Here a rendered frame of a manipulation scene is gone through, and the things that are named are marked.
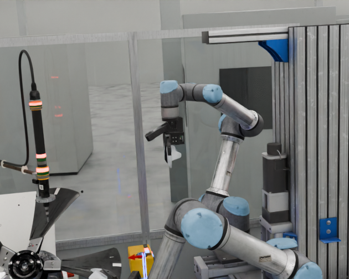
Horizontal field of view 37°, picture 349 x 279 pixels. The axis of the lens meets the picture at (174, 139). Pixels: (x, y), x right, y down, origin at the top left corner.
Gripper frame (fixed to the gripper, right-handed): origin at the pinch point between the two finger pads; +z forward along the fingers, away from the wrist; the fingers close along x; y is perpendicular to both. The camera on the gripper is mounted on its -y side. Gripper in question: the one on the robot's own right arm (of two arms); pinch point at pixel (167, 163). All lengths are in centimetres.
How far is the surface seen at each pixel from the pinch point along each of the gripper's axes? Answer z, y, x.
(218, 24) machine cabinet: -63, 84, 219
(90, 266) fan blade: 31, -36, -28
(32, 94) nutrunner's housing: -35, -51, -26
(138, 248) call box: 41.0, -13.9, 9.2
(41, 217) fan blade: 15, -54, -10
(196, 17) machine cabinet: -70, 66, 222
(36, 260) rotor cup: 26, -55, -28
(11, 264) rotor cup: 26, -64, -29
